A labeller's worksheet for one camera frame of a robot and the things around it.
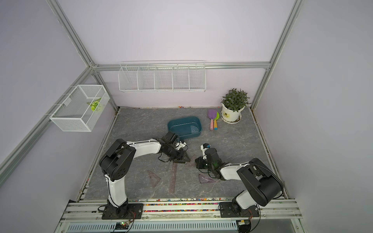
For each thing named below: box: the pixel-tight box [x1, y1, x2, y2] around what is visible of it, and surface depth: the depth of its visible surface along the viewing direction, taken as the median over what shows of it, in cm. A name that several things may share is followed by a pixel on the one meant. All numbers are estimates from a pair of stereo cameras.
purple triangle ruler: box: [198, 173, 219, 184], surface depth 86 cm
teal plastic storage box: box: [168, 116, 203, 140], surface depth 110 cm
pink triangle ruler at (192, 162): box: [184, 154, 197, 167], surface depth 93 cm
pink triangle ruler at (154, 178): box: [146, 169, 162, 188], surface depth 86 cm
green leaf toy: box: [86, 97, 102, 112], surface depth 83 cm
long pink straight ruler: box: [169, 162, 177, 195], surface depth 86 cm
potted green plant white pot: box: [220, 88, 252, 125], surface depth 102 cm
